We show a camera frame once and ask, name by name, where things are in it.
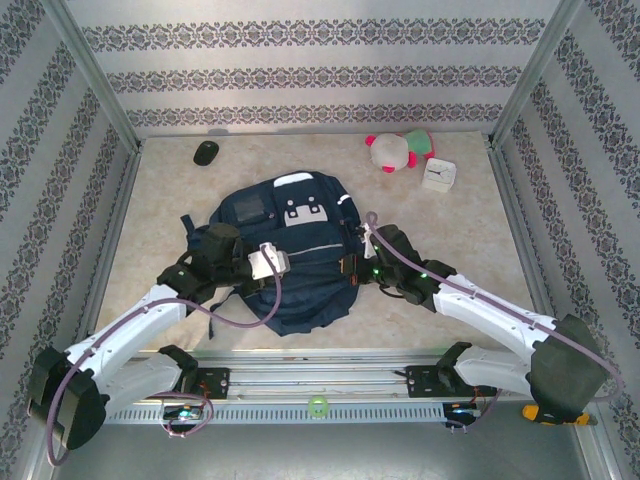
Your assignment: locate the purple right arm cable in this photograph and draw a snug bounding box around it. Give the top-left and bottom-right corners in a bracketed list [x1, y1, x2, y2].
[364, 210, 626, 436]

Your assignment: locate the aluminium side rail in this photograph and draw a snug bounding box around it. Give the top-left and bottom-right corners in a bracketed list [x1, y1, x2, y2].
[69, 144, 146, 361]
[487, 134, 571, 361]

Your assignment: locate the grey slotted cable duct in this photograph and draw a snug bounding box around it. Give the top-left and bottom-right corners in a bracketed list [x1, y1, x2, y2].
[102, 402, 446, 426]

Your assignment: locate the aluminium frame post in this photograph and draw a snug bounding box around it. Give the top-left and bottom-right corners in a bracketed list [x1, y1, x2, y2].
[489, 0, 586, 149]
[39, 0, 144, 151]

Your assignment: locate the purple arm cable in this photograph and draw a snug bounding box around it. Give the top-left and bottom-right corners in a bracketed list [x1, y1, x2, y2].
[364, 210, 626, 436]
[45, 242, 284, 467]

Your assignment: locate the black computer mouse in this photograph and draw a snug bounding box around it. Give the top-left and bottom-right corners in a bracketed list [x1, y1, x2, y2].
[193, 141, 221, 167]

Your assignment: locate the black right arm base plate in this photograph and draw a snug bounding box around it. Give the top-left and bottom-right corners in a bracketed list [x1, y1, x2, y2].
[394, 363, 497, 400]

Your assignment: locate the navy blue student backpack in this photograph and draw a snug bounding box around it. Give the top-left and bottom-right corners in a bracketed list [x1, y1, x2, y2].
[179, 170, 364, 341]

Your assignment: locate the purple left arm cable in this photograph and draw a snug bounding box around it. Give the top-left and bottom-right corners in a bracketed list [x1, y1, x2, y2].
[45, 242, 284, 467]

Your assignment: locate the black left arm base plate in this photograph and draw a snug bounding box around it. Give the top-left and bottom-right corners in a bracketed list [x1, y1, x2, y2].
[139, 366, 232, 401]

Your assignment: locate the orange black screwdriver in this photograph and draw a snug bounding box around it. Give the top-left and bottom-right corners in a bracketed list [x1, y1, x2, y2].
[521, 403, 599, 427]

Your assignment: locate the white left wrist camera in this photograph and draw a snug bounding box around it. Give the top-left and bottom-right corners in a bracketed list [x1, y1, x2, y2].
[248, 241, 290, 279]

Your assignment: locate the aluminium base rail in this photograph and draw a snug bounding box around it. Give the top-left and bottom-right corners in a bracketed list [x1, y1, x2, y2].
[47, 348, 594, 404]

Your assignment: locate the controller board with green light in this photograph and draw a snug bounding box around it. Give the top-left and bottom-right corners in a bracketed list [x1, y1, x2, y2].
[163, 404, 205, 421]
[443, 402, 482, 419]

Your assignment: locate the white pink green plush toy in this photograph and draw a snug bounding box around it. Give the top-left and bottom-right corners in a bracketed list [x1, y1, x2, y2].
[364, 128, 436, 174]

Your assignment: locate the white square alarm clock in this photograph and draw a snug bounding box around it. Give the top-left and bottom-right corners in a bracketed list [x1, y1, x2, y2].
[421, 156, 457, 192]

